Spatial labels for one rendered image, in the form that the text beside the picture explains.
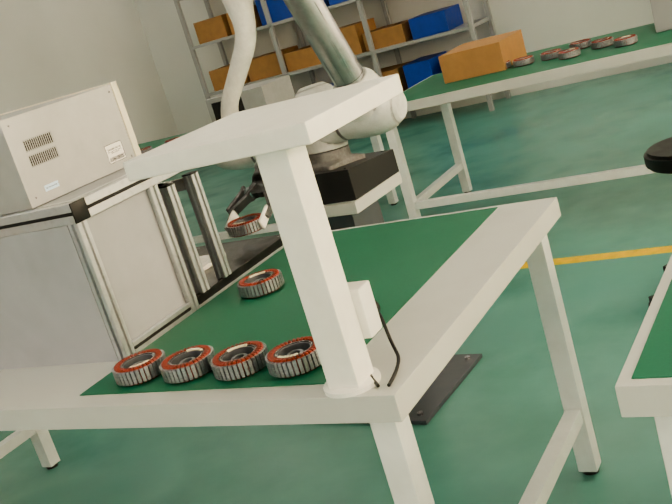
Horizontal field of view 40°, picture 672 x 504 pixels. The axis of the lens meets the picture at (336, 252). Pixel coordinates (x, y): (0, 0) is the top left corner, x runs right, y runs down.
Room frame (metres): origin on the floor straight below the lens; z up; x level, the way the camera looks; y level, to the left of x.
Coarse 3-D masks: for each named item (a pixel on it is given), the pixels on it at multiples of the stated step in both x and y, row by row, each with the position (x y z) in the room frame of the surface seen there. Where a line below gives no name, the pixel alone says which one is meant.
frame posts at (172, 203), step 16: (192, 176) 2.33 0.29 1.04; (160, 192) 2.26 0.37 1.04; (176, 192) 2.26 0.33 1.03; (192, 192) 2.34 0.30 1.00; (176, 208) 2.25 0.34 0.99; (208, 208) 2.35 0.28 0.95; (176, 224) 2.25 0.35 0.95; (208, 224) 2.33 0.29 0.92; (192, 240) 2.26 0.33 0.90; (208, 240) 2.34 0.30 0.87; (192, 256) 2.25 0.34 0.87; (224, 256) 2.35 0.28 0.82; (192, 272) 2.26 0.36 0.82; (224, 272) 2.33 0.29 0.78; (208, 288) 2.26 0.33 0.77
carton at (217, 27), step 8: (216, 16) 9.77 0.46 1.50; (224, 16) 9.79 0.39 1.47; (200, 24) 9.88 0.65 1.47; (208, 24) 9.83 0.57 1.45; (216, 24) 9.78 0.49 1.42; (224, 24) 9.75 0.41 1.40; (200, 32) 9.90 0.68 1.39; (208, 32) 9.85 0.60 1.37; (216, 32) 9.80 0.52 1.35; (224, 32) 9.75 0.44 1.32; (200, 40) 9.91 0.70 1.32; (208, 40) 9.86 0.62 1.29
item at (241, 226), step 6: (246, 216) 2.64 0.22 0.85; (252, 216) 2.62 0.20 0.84; (258, 216) 2.58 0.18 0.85; (234, 222) 2.61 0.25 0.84; (240, 222) 2.63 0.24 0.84; (246, 222) 2.55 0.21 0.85; (252, 222) 2.55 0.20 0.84; (228, 228) 2.57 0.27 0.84; (234, 228) 2.55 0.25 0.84; (240, 228) 2.54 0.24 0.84; (246, 228) 2.55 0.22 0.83; (252, 228) 2.55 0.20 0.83; (258, 228) 2.55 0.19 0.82; (234, 234) 2.56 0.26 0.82; (240, 234) 2.55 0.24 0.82; (246, 234) 2.54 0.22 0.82
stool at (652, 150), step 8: (656, 144) 3.18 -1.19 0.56; (664, 144) 3.15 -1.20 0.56; (648, 152) 3.11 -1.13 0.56; (656, 152) 3.08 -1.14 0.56; (664, 152) 3.04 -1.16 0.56; (648, 160) 3.06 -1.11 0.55; (656, 160) 3.02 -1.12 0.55; (664, 160) 2.99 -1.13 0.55; (648, 168) 3.08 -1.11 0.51; (656, 168) 3.02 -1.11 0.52; (664, 168) 2.99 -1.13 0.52
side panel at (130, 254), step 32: (96, 224) 2.02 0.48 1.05; (128, 224) 2.10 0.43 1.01; (160, 224) 2.17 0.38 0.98; (96, 256) 1.98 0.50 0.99; (128, 256) 2.07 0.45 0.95; (160, 256) 2.15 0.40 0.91; (96, 288) 1.97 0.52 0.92; (128, 288) 2.04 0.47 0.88; (160, 288) 2.12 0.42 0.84; (192, 288) 2.19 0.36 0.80; (128, 320) 2.01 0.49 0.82; (160, 320) 2.09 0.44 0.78; (128, 352) 1.97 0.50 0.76
